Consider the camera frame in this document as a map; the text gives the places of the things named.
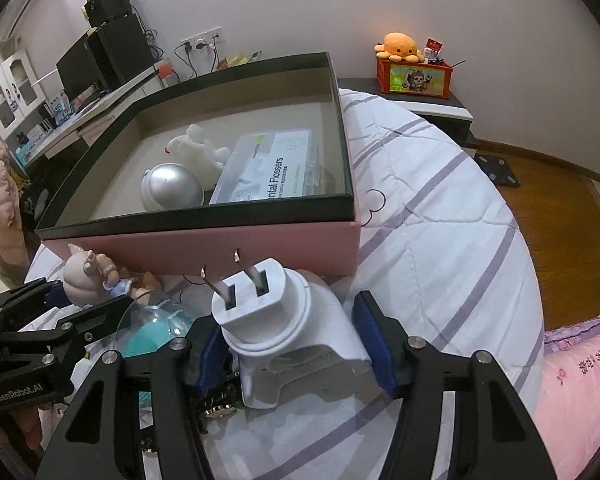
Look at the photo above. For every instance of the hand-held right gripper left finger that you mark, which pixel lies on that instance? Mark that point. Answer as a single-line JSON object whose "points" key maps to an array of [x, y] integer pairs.
{"points": [[211, 355]]}

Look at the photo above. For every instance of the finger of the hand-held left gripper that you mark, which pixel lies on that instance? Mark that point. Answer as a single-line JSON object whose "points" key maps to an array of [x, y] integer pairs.
{"points": [[97, 317], [55, 294]]}

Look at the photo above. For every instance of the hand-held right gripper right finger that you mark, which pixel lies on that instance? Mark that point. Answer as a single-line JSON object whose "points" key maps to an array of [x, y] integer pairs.
{"points": [[375, 340]]}

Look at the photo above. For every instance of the beige baby doll figurine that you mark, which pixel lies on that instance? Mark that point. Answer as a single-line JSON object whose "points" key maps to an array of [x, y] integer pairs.
{"points": [[82, 275]]}

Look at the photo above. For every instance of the small doll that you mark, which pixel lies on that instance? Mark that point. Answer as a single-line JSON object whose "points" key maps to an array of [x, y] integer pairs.
{"points": [[142, 287]]}

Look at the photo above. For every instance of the white plug adapter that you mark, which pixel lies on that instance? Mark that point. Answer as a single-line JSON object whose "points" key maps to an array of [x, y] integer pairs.
{"points": [[280, 320]]}

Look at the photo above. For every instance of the pink box with dark rim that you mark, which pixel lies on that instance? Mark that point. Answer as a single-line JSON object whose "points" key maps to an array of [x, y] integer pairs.
{"points": [[230, 250]]}

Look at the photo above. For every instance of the teal brush in clear shell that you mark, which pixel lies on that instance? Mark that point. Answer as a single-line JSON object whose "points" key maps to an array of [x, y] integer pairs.
{"points": [[165, 330]]}

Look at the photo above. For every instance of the pink puffer coat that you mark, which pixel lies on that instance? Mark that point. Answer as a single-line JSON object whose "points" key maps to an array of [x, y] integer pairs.
{"points": [[0, 200]]}

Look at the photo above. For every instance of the silver dome toy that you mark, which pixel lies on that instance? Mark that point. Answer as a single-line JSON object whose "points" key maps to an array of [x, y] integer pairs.
{"points": [[172, 187]]}

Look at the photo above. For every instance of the blue white box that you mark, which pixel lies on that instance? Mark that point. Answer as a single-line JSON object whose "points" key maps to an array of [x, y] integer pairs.
{"points": [[62, 107]]}

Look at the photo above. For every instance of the white desk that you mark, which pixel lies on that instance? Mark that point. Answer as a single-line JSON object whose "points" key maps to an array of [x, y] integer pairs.
{"points": [[95, 110]]}

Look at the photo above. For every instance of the clear flosser box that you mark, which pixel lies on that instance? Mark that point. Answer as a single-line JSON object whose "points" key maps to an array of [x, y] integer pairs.
{"points": [[270, 165]]}

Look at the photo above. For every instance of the black metal floor plate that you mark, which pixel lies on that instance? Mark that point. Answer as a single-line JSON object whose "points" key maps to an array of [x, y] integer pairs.
{"points": [[499, 171]]}

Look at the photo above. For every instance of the pink embroidered pillow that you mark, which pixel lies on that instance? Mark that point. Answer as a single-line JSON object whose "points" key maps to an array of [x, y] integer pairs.
{"points": [[580, 385]]}

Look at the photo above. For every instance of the white glass door cabinet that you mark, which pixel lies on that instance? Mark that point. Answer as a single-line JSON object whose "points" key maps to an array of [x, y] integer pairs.
{"points": [[10, 85]]}

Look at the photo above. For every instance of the black computer monitor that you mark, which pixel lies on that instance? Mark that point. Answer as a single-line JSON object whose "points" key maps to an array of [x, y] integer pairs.
{"points": [[77, 72]]}

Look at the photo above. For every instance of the black top low table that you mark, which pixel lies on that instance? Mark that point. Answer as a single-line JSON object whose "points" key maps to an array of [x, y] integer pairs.
{"points": [[430, 105]]}

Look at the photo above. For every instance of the black computer tower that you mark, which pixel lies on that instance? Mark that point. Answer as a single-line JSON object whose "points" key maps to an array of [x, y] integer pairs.
{"points": [[122, 50]]}

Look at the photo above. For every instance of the red storage box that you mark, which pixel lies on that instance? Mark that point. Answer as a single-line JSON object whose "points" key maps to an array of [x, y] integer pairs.
{"points": [[415, 80]]}

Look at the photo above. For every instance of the white air conditioner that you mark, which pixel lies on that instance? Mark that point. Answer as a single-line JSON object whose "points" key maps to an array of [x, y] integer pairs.
{"points": [[22, 7]]}

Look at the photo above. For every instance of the black speaker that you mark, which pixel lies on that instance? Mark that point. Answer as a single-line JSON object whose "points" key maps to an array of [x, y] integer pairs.
{"points": [[107, 7]]}

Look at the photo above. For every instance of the yellow blue snack bag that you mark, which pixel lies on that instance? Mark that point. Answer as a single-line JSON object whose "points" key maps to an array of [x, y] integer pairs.
{"points": [[240, 58]]}

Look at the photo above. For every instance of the orange octopus plush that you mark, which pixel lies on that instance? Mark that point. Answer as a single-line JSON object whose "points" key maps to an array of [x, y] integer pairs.
{"points": [[400, 45]]}

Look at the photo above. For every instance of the red white small packet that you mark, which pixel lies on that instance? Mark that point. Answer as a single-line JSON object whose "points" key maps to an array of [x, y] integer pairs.
{"points": [[433, 49]]}

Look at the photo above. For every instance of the white wall power outlet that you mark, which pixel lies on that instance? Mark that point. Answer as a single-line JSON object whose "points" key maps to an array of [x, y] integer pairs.
{"points": [[202, 41]]}

